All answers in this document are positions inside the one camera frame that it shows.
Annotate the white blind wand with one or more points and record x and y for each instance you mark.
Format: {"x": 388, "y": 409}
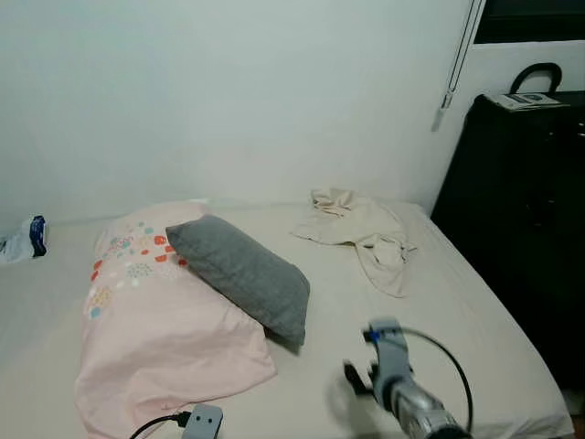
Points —
{"x": 462, "y": 55}

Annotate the grey pillow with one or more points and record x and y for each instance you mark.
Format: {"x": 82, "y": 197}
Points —
{"x": 247, "y": 274}

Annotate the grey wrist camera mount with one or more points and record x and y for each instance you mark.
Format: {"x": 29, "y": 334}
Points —
{"x": 203, "y": 424}
{"x": 390, "y": 352}

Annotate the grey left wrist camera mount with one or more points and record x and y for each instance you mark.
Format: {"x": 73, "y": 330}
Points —
{"x": 203, "y": 424}

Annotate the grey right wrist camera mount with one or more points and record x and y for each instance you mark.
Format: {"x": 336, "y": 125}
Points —
{"x": 390, "y": 352}

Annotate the dark window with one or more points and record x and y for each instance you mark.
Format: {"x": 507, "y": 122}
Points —
{"x": 530, "y": 20}

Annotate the white and blue plastic bag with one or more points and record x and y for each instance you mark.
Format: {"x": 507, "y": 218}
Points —
{"x": 23, "y": 242}

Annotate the bed with white sheet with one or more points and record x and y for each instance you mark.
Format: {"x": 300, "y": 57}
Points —
{"x": 475, "y": 347}

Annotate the crumpled beige garment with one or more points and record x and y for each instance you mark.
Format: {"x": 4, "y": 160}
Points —
{"x": 366, "y": 224}

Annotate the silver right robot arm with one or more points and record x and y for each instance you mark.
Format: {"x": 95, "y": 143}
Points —
{"x": 422, "y": 416}

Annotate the white booklet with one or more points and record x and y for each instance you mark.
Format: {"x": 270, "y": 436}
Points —
{"x": 526, "y": 101}

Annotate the black dresser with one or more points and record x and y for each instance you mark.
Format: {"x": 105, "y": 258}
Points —
{"x": 512, "y": 219}

